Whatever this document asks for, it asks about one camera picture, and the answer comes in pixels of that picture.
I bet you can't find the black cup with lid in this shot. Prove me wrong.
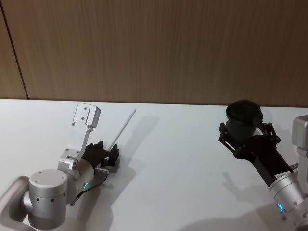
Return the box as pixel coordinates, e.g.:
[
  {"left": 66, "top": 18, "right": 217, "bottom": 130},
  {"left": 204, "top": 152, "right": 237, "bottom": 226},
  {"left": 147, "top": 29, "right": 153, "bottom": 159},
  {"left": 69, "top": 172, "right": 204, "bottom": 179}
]
[{"left": 225, "top": 99, "right": 264, "bottom": 138}]

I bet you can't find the white paper-wrapped straw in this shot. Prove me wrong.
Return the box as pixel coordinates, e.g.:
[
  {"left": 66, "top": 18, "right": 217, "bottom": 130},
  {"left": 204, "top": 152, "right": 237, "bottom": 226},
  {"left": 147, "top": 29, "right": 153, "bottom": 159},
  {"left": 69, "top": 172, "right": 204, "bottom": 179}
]
[{"left": 105, "top": 109, "right": 137, "bottom": 151}]

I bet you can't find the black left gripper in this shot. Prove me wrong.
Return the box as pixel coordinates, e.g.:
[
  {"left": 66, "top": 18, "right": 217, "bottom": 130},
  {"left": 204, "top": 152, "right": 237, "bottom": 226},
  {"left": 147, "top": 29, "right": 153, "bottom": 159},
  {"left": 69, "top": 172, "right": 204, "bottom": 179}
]
[{"left": 81, "top": 141, "right": 120, "bottom": 175}]

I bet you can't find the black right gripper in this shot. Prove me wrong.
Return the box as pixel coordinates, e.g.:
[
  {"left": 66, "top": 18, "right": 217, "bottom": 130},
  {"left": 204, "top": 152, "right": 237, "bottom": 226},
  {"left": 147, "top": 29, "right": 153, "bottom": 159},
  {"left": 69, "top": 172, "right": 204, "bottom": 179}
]
[{"left": 218, "top": 122, "right": 295, "bottom": 187}]

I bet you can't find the thin dark left wrist cable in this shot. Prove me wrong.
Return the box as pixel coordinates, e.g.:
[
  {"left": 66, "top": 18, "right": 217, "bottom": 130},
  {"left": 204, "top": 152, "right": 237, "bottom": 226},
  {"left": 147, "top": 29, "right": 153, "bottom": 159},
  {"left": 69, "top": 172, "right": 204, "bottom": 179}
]
[{"left": 73, "top": 181, "right": 111, "bottom": 202}]

